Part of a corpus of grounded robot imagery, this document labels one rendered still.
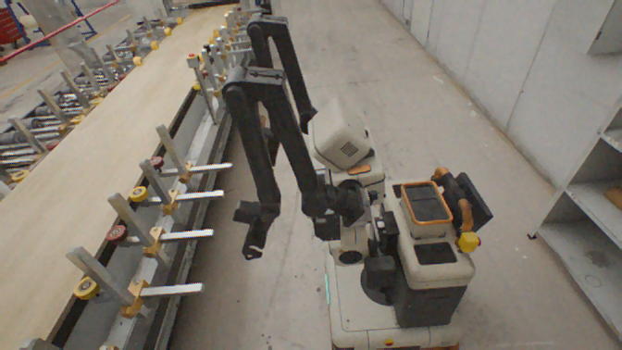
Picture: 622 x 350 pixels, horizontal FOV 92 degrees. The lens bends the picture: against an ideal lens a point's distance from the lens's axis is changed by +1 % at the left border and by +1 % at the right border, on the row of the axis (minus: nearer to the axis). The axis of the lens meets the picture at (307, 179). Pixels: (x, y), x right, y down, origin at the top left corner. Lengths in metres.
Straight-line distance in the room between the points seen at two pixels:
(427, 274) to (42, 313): 1.40
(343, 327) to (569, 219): 1.71
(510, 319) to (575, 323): 0.33
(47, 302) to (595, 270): 2.71
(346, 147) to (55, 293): 1.20
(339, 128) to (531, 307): 1.76
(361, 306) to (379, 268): 0.48
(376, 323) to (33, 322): 1.40
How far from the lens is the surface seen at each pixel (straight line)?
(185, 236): 1.45
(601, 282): 2.43
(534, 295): 2.37
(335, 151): 0.92
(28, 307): 1.56
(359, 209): 0.87
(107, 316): 1.65
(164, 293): 1.35
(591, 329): 2.41
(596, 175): 2.40
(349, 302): 1.75
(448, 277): 1.30
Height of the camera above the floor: 1.87
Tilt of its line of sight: 42 degrees down
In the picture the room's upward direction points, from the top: 8 degrees counter-clockwise
